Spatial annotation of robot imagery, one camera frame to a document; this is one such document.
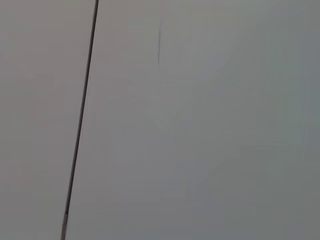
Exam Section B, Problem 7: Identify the dark seam strip, pale end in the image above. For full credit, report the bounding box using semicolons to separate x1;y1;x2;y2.
59;0;100;240

